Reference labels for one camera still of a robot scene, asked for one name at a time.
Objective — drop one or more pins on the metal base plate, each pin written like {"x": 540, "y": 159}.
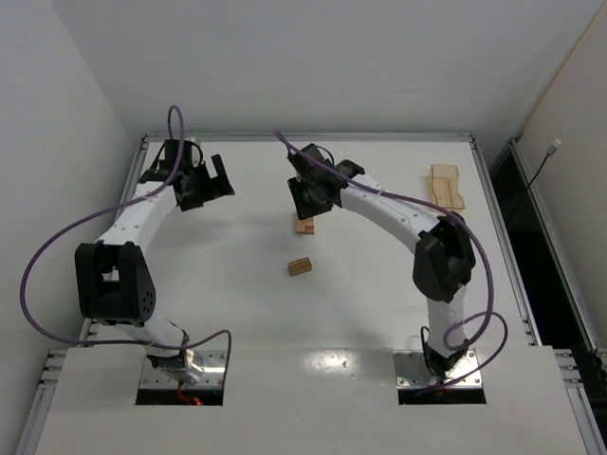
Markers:
{"x": 195, "y": 370}
{"x": 415, "y": 371}

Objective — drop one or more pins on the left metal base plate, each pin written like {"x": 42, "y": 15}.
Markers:
{"x": 195, "y": 370}

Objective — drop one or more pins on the wide wooden block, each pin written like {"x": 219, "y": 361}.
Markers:
{"x": 299, "y": 267}

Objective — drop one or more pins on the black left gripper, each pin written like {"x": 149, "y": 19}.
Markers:
{"x": 204, "y": 188}

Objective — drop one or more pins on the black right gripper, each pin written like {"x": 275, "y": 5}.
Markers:
{"x": 309, "y": 200}

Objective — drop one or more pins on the long wooden block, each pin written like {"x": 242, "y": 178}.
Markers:
{"x": 309, "y": 227}

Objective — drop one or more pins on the aluminium table frame rail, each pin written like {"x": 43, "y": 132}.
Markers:
{"x": 312, "y": 369}

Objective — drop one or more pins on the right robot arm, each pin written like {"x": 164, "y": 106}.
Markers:
{"x": 443, "y": 255}

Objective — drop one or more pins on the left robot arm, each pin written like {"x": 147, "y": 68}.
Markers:
{"x": 114, "y": 283}

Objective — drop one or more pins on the amber transparent plastic bin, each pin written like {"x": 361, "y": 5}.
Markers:
{"x": 443, "y": 187}

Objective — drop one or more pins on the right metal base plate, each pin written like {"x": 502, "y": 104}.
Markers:
{"x": 415, "y": 371}

